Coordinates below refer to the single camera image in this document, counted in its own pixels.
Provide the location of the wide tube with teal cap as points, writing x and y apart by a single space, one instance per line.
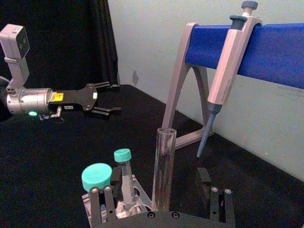
96 177

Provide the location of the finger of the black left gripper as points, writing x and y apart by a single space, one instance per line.
107 111
108 85

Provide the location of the black table cloth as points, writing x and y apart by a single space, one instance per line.
59 154

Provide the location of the black curtain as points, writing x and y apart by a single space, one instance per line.
59 35

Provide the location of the clear glass test tube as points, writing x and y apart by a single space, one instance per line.
164 178

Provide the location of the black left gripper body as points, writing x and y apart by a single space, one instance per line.
78 99

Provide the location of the grey pipette with blue-grey tip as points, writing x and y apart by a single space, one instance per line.
225 71

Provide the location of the small tube with teal cap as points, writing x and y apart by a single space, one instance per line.
122 155

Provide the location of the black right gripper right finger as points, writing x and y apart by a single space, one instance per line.
222 206

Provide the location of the grey stand with blue bar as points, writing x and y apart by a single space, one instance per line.
273 52

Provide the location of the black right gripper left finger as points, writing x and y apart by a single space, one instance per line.
108 204

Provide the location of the grey tube rack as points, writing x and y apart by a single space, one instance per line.
146 202

